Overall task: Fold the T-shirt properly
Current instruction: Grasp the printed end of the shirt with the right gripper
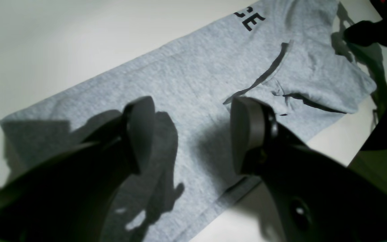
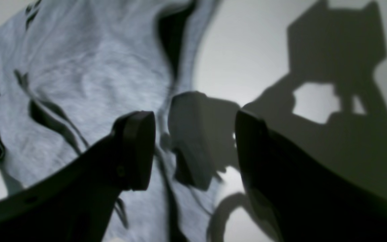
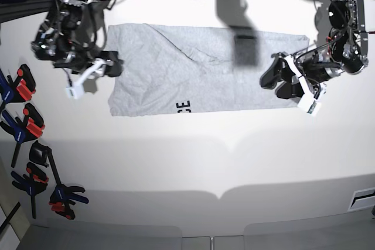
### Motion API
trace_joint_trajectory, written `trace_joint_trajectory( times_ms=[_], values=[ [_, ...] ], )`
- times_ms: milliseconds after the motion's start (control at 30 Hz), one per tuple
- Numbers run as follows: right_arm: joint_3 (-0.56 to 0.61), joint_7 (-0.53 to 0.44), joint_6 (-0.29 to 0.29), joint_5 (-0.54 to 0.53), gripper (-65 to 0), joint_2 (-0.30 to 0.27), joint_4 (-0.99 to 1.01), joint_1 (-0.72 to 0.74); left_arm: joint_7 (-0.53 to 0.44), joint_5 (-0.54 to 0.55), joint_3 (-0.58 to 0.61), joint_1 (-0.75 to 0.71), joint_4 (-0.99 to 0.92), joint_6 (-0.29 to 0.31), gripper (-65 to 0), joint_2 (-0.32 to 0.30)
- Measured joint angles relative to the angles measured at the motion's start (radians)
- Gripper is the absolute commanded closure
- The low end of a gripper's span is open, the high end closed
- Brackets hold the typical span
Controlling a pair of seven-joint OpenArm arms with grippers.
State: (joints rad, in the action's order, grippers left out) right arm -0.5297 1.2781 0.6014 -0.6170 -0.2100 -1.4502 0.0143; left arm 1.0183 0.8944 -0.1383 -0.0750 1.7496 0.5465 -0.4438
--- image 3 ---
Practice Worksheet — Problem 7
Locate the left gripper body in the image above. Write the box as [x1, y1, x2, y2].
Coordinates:
[272, 52, 346, 116]

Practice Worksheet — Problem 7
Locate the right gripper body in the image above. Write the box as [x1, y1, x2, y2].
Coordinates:
[53, 55, 105, 100]

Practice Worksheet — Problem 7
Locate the grey T-shirt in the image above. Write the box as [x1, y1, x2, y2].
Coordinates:
[106, 24, 309, 117]

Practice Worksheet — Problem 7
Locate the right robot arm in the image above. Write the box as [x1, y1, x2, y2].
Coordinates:
[31, 0, 122, 100]

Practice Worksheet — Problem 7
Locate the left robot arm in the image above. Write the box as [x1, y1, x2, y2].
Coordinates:
[260, 0, 369, 115]

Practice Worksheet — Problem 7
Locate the blue red clamp upper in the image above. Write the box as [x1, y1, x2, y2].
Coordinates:
[1, 64, 36, 112]

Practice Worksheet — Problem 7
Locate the blue red clamp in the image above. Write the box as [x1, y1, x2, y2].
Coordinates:
[1, 102, 45, 168]
[1, 64, 36, 112]
[11, 162, 49, 219]
[49, 184, 89, 220]

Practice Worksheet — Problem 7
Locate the blue red clamp middle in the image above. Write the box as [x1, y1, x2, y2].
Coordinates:
[1, 102, 45, 168]

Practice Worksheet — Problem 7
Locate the blue red clamp lower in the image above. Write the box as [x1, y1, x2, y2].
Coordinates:
[11, 162, 49, 219]

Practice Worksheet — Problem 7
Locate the blue red clamp bottom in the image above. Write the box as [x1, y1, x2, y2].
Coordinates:
[49, 184, 89, 220]

